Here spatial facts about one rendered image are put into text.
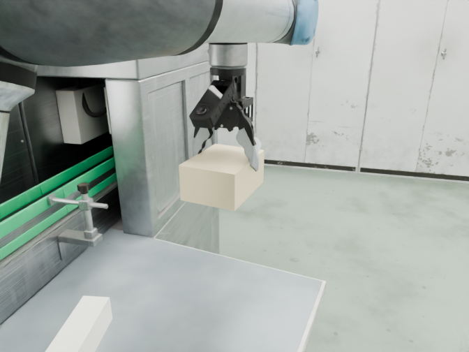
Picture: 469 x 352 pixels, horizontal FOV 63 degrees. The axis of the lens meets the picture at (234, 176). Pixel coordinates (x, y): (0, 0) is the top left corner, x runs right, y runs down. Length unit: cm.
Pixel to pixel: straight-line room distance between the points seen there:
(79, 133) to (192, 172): 72
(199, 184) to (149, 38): 50
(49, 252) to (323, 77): 306
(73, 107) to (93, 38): 112
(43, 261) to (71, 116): 51
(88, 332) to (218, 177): 41
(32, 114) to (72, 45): 107
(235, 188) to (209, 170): 6
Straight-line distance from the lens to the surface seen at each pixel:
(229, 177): 71
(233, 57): 74
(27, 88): 34
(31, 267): 108
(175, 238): 143
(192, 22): 29
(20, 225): 105
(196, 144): 81
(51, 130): 140
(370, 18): 372
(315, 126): 383
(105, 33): 26
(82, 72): 119
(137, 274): 110
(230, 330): 92
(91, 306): 93
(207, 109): 70
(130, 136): 115
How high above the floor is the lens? 138
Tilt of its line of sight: 22 degrees down
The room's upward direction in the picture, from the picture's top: straight up
